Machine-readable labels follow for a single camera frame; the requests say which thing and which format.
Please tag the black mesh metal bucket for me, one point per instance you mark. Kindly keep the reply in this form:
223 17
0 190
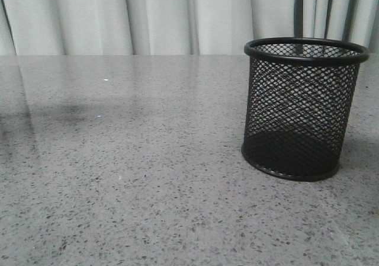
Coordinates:
300 94

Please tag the grey pleated curtain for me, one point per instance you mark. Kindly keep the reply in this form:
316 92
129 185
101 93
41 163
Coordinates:
177 27

